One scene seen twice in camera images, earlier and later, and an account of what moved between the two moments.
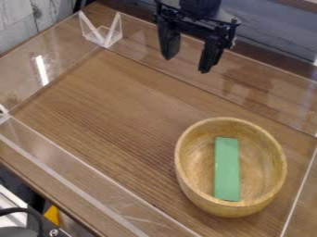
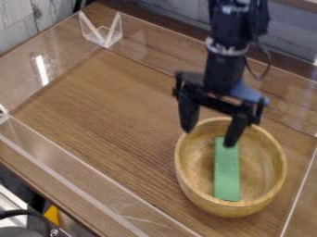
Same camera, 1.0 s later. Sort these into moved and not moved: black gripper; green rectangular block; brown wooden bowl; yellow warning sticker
Moved: black gripper
Not moved: green rectangular block; brown wooden bowl; yellow warning sticker
